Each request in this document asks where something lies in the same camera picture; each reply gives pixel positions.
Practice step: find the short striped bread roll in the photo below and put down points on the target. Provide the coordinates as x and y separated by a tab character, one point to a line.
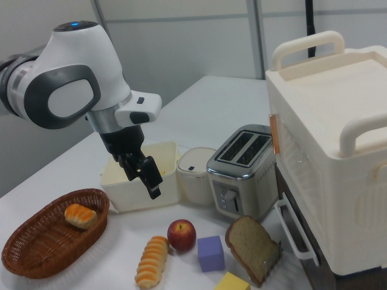
80	215

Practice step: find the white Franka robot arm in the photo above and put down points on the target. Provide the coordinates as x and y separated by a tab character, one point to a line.
90	45

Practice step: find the cream square plastic container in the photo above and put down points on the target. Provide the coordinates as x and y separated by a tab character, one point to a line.
130	196

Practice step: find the silver cream toaster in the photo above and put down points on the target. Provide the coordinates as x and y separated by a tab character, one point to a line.
242	181

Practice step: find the purple cube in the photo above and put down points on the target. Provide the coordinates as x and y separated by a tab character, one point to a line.
211	255

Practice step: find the black pole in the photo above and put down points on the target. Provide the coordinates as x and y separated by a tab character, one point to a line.
310	30

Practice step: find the brown bread slice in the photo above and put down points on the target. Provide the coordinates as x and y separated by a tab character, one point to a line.
249	246

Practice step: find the long striped bread roll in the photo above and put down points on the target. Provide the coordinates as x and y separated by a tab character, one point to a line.
152	259

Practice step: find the small white lidded bin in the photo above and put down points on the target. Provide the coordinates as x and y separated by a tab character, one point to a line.
195	181

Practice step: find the yellow block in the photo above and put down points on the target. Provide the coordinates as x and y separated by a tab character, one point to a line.
231	282

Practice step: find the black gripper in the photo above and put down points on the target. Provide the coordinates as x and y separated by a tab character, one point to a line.
124	142

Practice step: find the red apple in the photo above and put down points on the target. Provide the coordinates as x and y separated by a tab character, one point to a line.
181	235

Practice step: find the brown wicker basket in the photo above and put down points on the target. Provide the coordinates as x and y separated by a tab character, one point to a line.
36	241

